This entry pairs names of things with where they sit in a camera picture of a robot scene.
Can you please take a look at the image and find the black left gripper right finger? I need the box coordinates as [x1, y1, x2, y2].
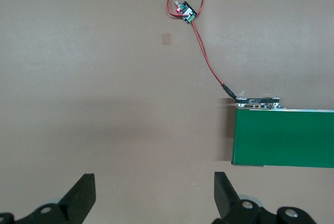
[212, 172, 318, 224]

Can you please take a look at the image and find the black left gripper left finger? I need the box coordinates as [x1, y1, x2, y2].
[0, 173, 97, 224]

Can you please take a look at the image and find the green conveyor belt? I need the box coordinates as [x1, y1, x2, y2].
[231, 96, 334, 169]

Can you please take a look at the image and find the small speed controller board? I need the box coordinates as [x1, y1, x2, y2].
[174, 1, 198, 26]

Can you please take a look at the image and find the red black twisted cable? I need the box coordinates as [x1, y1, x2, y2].
[190, 21, 237, 99]

